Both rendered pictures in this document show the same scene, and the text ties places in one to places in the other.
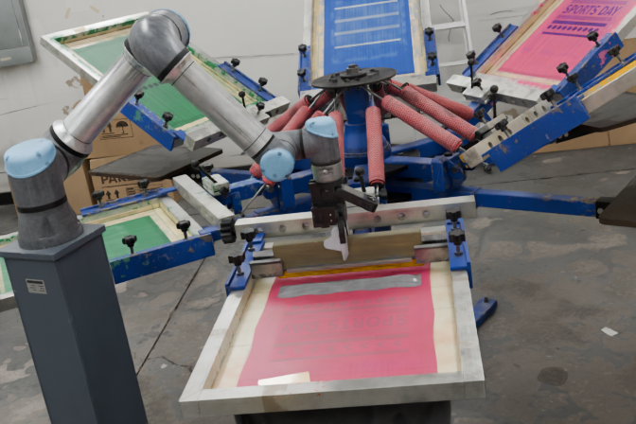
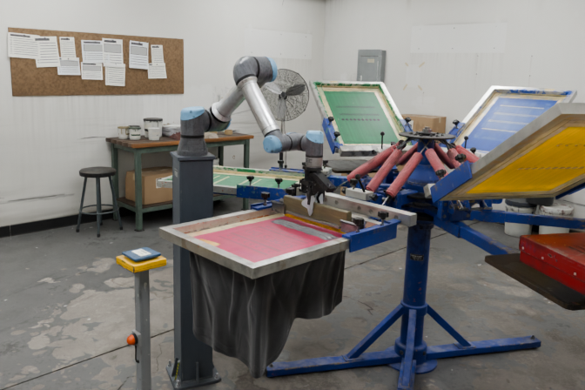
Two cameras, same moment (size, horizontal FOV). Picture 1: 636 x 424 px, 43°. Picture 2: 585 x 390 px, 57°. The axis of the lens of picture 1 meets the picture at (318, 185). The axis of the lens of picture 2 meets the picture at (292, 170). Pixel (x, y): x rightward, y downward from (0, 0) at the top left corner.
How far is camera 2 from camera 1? 136 cm
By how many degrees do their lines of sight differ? 36
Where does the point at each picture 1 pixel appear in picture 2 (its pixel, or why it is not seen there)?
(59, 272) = (180, 167)
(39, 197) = (185, 131)
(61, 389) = not seen: hidden behind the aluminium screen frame
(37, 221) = (183, 142)
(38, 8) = (391, 80)
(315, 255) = (299, 208)
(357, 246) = (318, 210)
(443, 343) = not seen: hidden behind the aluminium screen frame
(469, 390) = (247, 271)
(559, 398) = not seen: outside the picture
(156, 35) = (239, 64)
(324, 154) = (308, 150)
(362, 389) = (211, 251)
